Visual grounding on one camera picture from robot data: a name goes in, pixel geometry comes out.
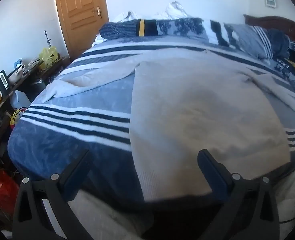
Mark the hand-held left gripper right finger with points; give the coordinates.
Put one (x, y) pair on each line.
(212, 176)

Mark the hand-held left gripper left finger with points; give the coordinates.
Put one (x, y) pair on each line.
(78, 177)

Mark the beige knit sweater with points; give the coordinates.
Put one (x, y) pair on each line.
(187, 105)

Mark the blue striped bed blanket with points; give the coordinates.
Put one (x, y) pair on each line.
(62, 142)

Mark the red plastic bag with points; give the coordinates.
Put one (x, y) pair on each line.
(3, 190)

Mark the dark blue garment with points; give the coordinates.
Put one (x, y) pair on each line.
(278, 41)

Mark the dark cluttered side desk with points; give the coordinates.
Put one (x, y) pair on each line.
(2, 120)

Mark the translucent plastic jug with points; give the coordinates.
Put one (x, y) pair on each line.
(20, 100)

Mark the dark wooden headboard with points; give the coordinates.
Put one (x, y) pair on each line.
(282, 25)

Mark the blue striped pillow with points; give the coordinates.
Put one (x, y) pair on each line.
(247, 38)

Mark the black and white box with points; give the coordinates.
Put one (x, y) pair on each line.
(1, 83)

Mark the yellow plastic bag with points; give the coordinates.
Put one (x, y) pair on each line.
(48, 57)

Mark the thin black rod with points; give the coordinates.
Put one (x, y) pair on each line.
(47, 39)

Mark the folded blue printed quilt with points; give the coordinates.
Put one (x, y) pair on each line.
(182, 27)

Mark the wooden door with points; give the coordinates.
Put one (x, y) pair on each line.
(81, 17)

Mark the white bedding pile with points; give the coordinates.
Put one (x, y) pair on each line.
(173, 11)

